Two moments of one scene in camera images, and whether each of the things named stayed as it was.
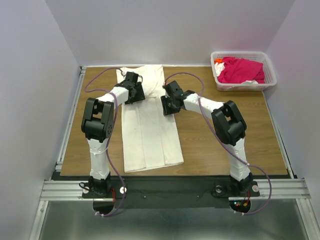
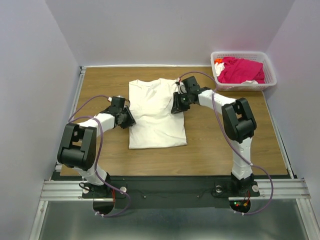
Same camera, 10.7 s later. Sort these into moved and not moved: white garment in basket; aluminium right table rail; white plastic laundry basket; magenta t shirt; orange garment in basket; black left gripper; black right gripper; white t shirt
Moved: black left gripper; white t shirt; black right gripper
Not moved: orange garment in basket; white garment in basket; magenta t shirt; white plastic laundry basket; aluminium right table rail
